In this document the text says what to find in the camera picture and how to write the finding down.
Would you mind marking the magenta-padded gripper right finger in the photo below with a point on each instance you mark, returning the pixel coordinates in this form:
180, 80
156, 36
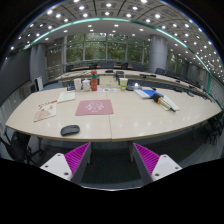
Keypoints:
165, 165

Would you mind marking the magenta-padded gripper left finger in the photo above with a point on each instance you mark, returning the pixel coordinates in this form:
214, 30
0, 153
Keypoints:
56, 165

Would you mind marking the black computer mouse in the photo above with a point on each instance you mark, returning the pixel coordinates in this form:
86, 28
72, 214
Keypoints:
70, 130

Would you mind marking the pink printed mouse pad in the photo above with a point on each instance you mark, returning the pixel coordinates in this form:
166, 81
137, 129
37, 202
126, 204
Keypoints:
94, 107

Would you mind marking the black office chair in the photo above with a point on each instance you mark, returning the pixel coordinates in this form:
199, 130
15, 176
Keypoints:
18, 146
213, 128

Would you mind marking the magazine with fan picture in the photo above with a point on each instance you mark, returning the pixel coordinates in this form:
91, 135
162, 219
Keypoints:
46, 111

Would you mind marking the white notebook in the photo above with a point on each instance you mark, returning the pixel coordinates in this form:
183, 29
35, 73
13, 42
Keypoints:
172, 104

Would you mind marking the black and yellow marker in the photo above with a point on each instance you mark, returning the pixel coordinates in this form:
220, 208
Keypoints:
157, 98

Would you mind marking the white paper booklet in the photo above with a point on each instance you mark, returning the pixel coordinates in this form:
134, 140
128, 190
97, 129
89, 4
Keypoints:
66, 96

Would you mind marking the dark desk microphone base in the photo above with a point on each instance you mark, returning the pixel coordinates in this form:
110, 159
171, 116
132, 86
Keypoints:
70, 88
134, 87

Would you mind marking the white paper cup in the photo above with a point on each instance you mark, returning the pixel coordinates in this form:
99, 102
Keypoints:
77, 84

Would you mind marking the white lidded mug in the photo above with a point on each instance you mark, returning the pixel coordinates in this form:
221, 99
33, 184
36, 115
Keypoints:
86, 85

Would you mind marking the colourful printed paper sheets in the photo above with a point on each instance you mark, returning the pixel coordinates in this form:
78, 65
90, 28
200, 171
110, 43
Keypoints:
108, 89

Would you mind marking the red drink bottle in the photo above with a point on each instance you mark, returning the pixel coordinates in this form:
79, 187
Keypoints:
94, 81

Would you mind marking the green and white cup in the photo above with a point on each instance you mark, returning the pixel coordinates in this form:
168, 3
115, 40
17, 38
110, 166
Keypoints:
123, 83

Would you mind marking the black office chairs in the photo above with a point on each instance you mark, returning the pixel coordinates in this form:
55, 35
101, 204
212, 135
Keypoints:
160, 71

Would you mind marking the ceiling lights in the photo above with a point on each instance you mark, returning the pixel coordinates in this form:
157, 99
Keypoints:
106, 14

